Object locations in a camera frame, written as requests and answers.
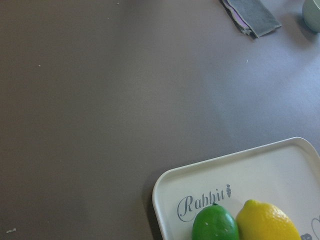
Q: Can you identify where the green lime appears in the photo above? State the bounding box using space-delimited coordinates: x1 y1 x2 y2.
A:
191 203 240 240

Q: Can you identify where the yellow lemon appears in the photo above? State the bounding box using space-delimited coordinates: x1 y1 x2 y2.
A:
236 199 301 240

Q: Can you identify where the cream rabbit tray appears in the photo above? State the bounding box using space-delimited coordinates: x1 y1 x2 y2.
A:
152 137 320 240

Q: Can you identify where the pink folded cloth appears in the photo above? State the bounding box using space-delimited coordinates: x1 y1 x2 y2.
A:
223 0 250 30

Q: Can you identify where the grey folded cloth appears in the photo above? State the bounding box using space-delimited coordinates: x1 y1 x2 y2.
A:
221 0 282 38

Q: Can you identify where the light green bowl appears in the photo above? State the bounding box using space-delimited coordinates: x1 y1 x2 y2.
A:
302 0 320 33

